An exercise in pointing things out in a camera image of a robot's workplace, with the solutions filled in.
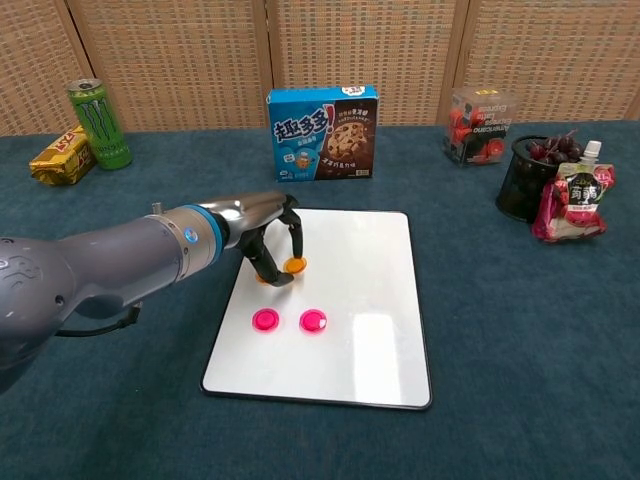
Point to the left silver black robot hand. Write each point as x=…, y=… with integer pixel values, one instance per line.
x=250, y=212

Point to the orange round magnet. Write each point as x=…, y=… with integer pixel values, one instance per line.
x=260, y=278
x=295, y=266

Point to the pink round magnet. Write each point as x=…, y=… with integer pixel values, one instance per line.
x=313, y=320
x=265, y=320

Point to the blue chocolate cookie box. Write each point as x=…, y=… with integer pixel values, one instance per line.
x=322, y=135

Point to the white magnetic board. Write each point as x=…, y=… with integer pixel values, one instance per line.
x=360, y=310

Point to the woven wooden folding screen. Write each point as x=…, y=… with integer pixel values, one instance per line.
x=200, y=50

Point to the green energy drink can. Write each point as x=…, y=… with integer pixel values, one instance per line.
x=102, y=125

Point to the yellow gold snack box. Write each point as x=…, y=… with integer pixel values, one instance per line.
x=62, y=160

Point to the clear box of coffee capsules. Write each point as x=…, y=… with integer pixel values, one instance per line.
x=477, y=130

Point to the black mesh cup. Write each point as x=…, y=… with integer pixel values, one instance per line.
x=520, y=187

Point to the dark red cherries bunch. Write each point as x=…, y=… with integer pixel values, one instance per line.
x=555, y=146

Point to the pink jelly drink pouch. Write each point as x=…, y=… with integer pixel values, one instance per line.
x=575, y=200

